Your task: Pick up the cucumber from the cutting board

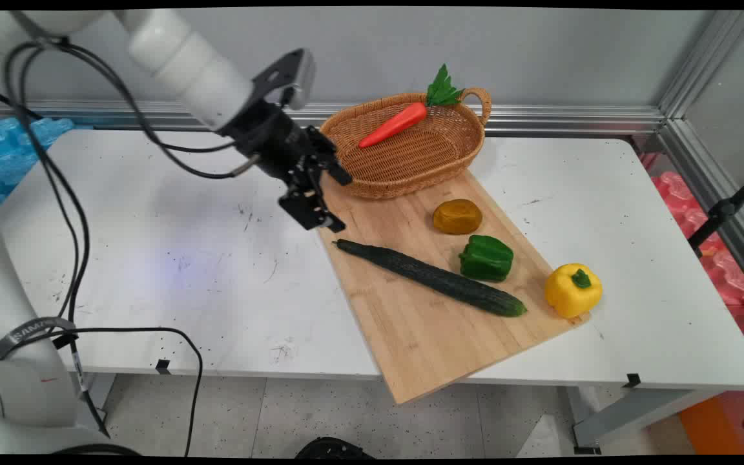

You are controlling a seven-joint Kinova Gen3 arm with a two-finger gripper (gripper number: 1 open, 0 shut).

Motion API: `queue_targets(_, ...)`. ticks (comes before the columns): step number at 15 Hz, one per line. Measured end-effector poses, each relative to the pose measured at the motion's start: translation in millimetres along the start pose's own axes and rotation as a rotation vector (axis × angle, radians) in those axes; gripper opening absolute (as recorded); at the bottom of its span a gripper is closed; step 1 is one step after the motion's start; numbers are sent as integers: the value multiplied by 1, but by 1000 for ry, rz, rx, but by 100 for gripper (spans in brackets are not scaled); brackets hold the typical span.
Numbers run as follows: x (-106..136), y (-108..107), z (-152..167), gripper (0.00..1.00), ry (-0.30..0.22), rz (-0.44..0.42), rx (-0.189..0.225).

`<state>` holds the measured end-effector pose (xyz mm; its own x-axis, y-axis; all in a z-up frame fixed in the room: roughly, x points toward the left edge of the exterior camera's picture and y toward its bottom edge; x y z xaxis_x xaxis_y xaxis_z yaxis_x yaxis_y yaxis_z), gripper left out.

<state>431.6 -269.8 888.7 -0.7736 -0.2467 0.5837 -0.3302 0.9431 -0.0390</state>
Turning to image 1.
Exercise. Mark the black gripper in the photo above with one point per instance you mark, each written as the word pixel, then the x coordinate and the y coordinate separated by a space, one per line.
pixel 272 142

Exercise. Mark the dark green cucumber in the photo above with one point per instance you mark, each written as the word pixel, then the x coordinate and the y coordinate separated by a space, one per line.
pixel 430 276

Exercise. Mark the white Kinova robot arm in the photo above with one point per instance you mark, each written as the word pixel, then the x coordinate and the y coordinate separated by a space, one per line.
pixel 185 58

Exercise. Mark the orange toy carrot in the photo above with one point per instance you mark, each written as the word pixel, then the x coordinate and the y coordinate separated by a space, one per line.
pixel 394 124

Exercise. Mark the brown potato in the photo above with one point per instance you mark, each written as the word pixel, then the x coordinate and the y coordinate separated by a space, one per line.
pixel 457 216

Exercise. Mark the green bell pepper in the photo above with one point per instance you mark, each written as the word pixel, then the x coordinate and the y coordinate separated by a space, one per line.
pixel 487 258

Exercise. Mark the wooden cutting board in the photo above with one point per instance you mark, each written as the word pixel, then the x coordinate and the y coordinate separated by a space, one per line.
pixel 423 336

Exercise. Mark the black tape piece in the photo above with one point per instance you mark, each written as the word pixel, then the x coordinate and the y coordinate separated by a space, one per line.
pixel 632 380
pixel 163 366

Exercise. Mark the black round object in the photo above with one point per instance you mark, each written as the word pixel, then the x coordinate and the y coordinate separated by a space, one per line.
pixel 333 449

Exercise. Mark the yellow bell pepper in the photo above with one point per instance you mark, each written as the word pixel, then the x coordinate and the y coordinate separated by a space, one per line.
pixel 569 297

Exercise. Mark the blue foam mat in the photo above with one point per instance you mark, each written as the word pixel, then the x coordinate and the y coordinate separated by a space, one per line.
pixel 7 152

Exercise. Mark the black tripod leg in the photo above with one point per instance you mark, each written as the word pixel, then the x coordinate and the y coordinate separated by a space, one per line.
pixel 724 210

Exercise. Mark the pink foam mat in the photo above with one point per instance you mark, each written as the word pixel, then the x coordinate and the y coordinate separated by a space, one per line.
pixel 727 271

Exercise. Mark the orange box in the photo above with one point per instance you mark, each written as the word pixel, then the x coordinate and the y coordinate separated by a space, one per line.
pixel 711 426

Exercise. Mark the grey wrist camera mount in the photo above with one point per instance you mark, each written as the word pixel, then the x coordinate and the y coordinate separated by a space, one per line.
pixel 296 72

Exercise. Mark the long aluminium frame rail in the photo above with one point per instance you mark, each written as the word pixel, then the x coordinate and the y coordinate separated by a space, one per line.
pixel 540 119

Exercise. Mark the grey table leg frame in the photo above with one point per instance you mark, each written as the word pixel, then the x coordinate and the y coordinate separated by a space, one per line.
pixel 637 410

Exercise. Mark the aluminium frame post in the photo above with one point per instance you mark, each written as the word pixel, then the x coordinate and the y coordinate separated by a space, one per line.
pixel 701 64

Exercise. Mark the short aluminium frame rail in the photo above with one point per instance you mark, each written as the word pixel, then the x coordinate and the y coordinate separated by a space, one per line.
pixel 721 187

